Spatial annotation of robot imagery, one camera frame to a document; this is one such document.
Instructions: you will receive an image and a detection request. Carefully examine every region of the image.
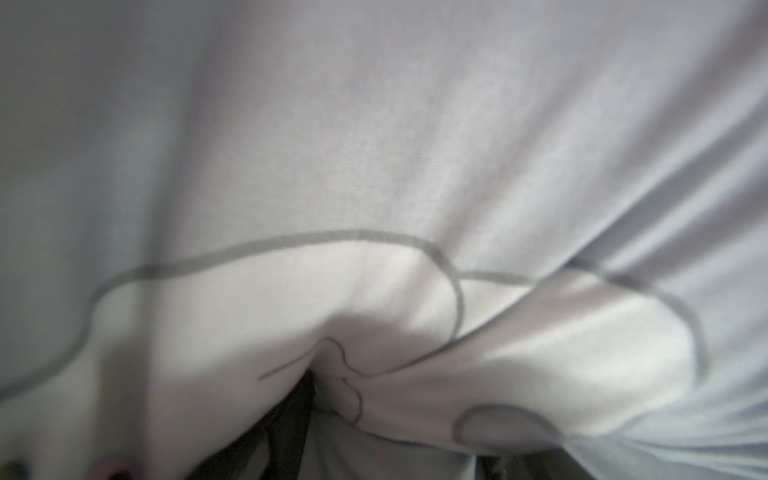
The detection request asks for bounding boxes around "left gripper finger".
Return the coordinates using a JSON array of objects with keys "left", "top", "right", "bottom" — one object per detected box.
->
[{"left": 188, "top": 372, "right": 315, "bottom": 480}]

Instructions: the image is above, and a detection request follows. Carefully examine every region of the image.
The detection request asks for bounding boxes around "grey polar bear pillow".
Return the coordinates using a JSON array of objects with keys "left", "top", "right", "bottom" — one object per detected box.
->
[{"left": 1, "top": 1, "right": 767, "bottom": 479}]

